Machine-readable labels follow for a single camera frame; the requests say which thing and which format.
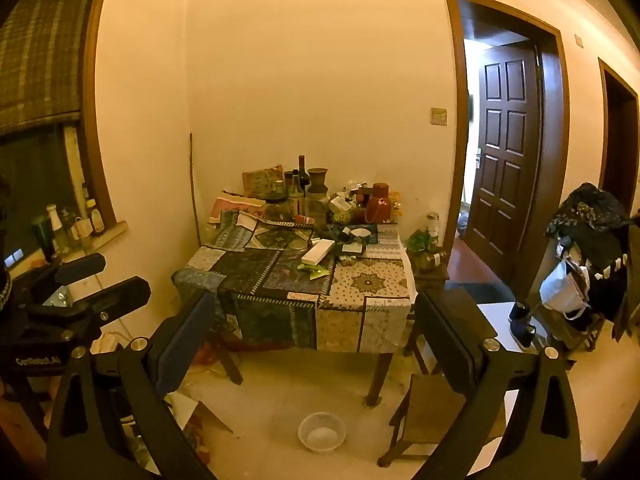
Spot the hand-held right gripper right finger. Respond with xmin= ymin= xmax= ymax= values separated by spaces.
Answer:
xmin=412 ymin=287 xmax=598 ymax=480

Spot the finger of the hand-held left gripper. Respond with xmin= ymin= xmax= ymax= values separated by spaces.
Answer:
xmin=52 ymin=252 xmax=107 ymax=286
xmin=69 ymin=276 xmax=152 ymax=318

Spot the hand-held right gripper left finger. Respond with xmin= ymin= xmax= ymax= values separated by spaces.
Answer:
xmin=45 ymin=287 xmax=218 ymax=480

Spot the white plastic basin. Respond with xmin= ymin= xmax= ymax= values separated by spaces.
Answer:
xmin=298 ymin=412 xmax=347 ymax=455

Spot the clear bottle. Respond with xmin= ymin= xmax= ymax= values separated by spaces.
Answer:
xmin=62 ymin=207 xmax=93 ymax=251

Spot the dark green bottle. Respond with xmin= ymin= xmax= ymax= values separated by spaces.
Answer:
xmin=31 ymin=215 xmax=56 ymax=263

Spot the small labelled bottle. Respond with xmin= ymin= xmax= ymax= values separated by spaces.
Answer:
xmin=85 ymin=199 xmax=106 ymax=236

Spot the white low platform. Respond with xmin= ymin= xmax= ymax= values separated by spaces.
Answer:
xmin=477 ymin=300 xmax=551 ymax=356

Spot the wooden stool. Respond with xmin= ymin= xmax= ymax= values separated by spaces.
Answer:
xmin=377 ymin=372 xmax=506 ymax=467

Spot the dark doormat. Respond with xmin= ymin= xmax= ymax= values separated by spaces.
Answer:
xmin=447 ymin=281 xmax=516 ymax=306

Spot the small wooden side table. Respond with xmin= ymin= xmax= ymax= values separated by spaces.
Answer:
xmin=412 ymin=260 xmax=451 ymax=311

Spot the black shoe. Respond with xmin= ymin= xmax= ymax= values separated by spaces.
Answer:
xmin=507 ymin=302 xmax=537 ymax=352

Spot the patchwork tablecloth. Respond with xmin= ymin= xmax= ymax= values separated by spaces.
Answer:
xmin=171 ymin=210 xmax=417 ymax=353

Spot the green plant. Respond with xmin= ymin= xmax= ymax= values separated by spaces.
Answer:
xmin=406 ymin=230 xmax=436 ymax=256

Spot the white plastic bag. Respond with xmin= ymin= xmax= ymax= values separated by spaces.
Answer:
xmin=539 ymin=257 xmax=591 ymax=321

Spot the pink box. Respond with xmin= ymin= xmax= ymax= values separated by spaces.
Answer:
xmin=209 ymin=195 xmax=266 ymax=223

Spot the wooden chair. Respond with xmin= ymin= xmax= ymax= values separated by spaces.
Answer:
xmin=545 ymin=305 xmax=608 ymax=361

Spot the green wrapper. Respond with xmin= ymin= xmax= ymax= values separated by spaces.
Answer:
xmin=296 ymin=262 xmax=331 ymax=281

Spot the red jug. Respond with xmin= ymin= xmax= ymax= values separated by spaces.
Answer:
xmin=364 ymin=195 xmax=393 ymax=224

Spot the long white box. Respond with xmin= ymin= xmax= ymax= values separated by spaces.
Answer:
xmin=301 ymin=239 xmax=336 ymax=265

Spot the dark red sauce bottle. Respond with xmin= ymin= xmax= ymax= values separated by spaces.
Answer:
xmin=352 ymin=187 xmax=373 ymax=221

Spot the large glass jar black lid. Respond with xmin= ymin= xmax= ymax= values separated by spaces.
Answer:
xmin=264 ymin=187 xmax=293 ymax=222

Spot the patterned cardboard box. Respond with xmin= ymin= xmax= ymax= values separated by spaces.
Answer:
xmin=242 ymin=164 xmax=284 ymax=196

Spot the labelled glass bottle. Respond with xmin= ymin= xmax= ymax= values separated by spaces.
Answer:
xmin=287 ymin=170 xmax=306 ymax=217

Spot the clear glass jar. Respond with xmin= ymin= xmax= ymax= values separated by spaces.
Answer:
xmin=305 ymin=192 xmax=331 ymax=228

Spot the brown panelled door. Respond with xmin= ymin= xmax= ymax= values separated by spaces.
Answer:
xmin=465 ymin=45 xmax=543 ymax=281

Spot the dark speckled cloth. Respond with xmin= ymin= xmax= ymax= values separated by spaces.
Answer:
xmin=545 ymin=182 xmax=640 ymax=321

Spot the brown ceramic vase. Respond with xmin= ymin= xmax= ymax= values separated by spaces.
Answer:
xmin=307 ymin=167 xmax=329 ymax=196

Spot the checked window blind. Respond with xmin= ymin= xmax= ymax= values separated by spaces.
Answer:
xmin=0 ymin=0 xmax=103 ymax=136

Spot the brown door frame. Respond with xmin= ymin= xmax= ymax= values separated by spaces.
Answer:
xmin=444 ymin=0 xmax=571 ymax=301
xmin=597 ymin=57 xmax=640 ymax=216

